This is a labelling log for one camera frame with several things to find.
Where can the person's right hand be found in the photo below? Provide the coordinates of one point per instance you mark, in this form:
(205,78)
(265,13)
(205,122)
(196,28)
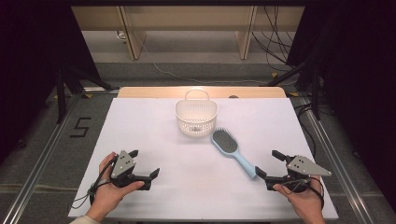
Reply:
(306,202)

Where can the black curtain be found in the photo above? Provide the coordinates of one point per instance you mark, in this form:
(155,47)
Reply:
(358,77)
(31,62)

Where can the light wooden desk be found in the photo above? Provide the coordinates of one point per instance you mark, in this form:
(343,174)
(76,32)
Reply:
(134,40)

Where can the light blue hairbrush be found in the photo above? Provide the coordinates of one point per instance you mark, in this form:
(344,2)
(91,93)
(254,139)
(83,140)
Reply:
(229,144)

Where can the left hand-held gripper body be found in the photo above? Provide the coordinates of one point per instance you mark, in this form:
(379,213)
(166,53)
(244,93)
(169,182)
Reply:
(124,165)

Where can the white plastic basket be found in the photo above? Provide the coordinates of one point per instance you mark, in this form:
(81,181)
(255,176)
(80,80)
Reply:
(196,126)

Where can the black tripod stand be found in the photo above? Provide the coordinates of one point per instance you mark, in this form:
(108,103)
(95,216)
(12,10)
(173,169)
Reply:
(61,93)
(316,93)

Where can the white table cover sheet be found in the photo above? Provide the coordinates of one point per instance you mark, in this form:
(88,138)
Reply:
(193,186)

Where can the aluminium floor rail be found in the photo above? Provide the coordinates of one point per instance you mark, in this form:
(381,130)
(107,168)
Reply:
(34,177)
(342,174)

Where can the person's left hand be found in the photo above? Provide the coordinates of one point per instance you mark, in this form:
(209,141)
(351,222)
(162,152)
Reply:
(107,194)

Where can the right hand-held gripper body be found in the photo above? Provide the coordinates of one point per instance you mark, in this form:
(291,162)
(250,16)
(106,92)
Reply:
(303,166)

